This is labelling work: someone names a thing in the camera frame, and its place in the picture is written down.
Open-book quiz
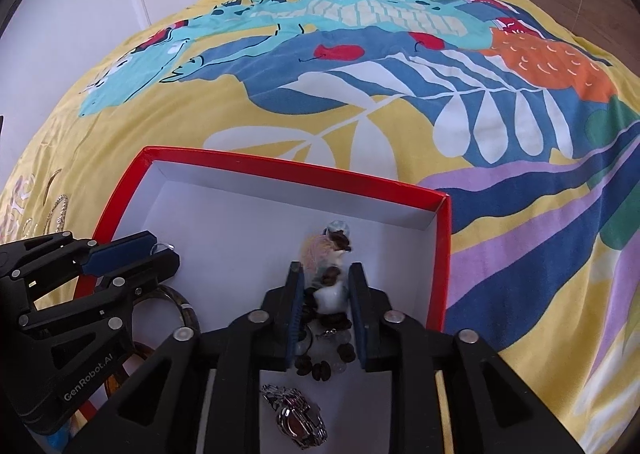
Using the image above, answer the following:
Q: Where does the beaded bracelet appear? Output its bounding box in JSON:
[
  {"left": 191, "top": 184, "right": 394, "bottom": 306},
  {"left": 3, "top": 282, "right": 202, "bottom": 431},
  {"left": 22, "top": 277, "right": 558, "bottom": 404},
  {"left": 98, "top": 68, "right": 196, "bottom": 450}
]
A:
[{"left": 291, "top": 220, "right": 360, "bottom": 381}]

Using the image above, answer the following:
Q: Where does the dark brown bangle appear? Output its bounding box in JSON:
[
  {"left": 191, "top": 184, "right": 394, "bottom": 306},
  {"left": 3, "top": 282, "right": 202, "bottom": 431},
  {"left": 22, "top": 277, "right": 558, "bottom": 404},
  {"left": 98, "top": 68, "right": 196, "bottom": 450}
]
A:
[{"left": 131, "top": 284, "right": 203, "bottom": 335}]

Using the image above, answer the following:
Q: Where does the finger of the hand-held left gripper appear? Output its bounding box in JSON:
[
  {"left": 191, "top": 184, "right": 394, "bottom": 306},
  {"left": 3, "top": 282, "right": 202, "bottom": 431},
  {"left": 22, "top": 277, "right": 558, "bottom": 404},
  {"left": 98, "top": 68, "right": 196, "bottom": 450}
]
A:
[
  {"left": 17, "top": 250, "right": 181, "bottom": 332},
  {"left": 0, "top": 230, "right": 158, "bottom": 285}
]

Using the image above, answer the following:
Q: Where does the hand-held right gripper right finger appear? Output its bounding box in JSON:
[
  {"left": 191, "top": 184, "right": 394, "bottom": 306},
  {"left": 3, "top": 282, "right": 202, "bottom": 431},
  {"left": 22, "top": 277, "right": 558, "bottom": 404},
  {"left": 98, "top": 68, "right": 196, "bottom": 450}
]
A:
[{"left": 348, "top": 262, "right": 586, "bottom": 454}]

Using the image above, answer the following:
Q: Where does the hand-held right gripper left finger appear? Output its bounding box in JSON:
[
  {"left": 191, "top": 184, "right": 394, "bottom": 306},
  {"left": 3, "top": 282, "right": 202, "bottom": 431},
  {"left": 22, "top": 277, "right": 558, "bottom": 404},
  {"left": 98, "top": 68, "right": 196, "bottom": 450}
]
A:
[{"left": 65, "top": 261, "right": 306, "bottom": 454}]

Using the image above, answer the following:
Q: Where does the yellow printed blanket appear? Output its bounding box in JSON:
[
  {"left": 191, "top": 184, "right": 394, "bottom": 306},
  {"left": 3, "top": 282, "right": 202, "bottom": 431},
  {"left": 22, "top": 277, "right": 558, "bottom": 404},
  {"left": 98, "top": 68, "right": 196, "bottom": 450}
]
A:
[{"left": 0, "top": 0, "right": 640, "bottom": 454}]

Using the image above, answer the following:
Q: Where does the silver chain bracelet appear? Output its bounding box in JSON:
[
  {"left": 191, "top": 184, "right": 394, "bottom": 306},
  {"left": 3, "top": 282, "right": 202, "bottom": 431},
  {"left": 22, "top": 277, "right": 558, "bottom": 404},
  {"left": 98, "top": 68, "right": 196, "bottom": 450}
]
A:
[{"left": 44, "top": 194, "right": 71, "bottom": 231}]

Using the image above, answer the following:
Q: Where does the silver wristwatch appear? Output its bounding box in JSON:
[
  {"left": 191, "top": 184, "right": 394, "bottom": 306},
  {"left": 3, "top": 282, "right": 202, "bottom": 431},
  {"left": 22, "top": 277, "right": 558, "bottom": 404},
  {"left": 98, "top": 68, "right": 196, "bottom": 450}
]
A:
[{"left": 260, "top": 383, "right": 328, "bottom": 450}]

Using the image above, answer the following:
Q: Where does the red jewelry box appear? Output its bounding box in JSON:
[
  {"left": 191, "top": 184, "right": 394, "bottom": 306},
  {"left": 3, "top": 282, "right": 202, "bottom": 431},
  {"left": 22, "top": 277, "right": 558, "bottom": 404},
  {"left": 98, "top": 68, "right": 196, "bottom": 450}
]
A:
[{"left": 70, "top": 146, "right": 453, "bottom": 454}]

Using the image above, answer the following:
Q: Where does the thin gold bangle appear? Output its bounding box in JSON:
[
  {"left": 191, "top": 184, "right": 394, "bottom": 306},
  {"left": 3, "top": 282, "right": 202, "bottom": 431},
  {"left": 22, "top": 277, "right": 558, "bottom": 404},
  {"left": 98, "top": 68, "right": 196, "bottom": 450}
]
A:
[{"left": 42, "top": 168, "right": 63, "bottom": 196}]

